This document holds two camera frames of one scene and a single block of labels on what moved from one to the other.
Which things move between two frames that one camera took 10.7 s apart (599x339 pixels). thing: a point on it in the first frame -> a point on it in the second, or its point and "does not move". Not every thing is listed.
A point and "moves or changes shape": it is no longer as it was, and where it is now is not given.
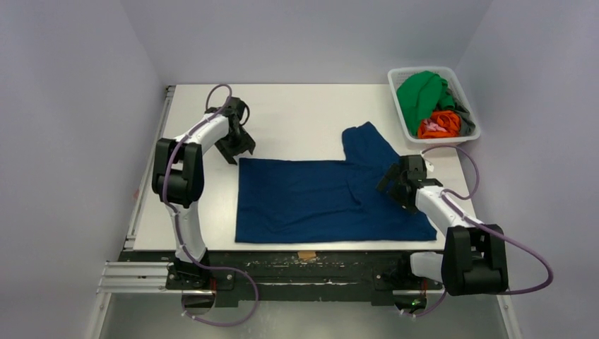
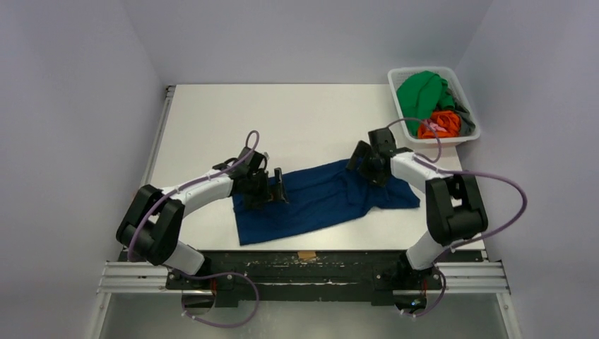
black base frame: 289,279 does not move
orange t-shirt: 449,120 does not move
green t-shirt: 422,93 does not move
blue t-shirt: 280,201 moves or changes shape
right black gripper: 398,183 -> 366,164
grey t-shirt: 467,123 does not move
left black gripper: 234,145 -> 264,191
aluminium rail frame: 135,277 does not move
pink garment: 433,126 does not move
